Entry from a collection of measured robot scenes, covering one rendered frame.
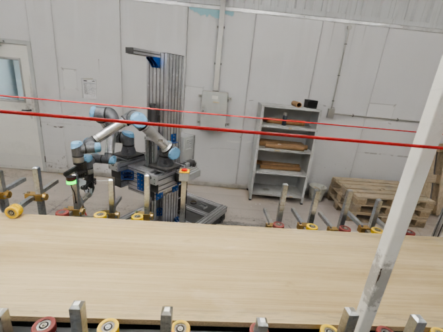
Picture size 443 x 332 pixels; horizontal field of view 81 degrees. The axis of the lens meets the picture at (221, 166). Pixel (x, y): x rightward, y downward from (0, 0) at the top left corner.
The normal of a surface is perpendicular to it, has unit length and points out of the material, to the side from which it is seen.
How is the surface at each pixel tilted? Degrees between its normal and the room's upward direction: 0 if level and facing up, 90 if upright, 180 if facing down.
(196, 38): 90
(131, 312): 0
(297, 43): 90
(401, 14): 90
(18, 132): 90
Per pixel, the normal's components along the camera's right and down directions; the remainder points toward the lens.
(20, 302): 0.09, -0.94
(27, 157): 0.00, 0.33
